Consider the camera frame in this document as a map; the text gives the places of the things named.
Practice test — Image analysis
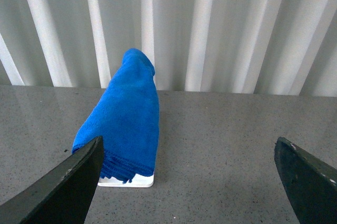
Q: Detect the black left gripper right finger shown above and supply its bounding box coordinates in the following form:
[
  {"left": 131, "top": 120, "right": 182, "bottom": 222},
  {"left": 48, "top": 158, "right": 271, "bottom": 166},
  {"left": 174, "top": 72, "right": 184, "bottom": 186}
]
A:
[{"left": 274, "top": 137, "right": 336, "bottom": 223}]

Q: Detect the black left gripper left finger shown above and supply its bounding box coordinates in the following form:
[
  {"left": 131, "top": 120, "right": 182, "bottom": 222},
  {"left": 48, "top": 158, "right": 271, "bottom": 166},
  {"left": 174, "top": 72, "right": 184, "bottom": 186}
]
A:
[{"left": 1, "top": 136, "right": 104, "bottom": 223}]

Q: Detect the blue microfiber cloth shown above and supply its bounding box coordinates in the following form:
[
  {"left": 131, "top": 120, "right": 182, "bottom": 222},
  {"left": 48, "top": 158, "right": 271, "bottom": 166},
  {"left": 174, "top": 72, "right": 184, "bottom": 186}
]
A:
[{"left": 72, "top": 48, "right": 160, "bottom": 183}]

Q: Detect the white towel rack stand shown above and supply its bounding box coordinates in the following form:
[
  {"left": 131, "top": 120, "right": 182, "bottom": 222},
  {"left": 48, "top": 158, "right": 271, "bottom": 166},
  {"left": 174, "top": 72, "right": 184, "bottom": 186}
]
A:
[{"left": 97, "top": 174, "right": 155, "bottom": 188}]

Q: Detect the white curtain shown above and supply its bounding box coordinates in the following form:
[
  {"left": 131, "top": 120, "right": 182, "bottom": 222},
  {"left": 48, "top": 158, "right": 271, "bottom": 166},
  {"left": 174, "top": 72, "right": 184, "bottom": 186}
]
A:
[{"left": 1, "top": 0, "right": 336, "bottom": 96}]

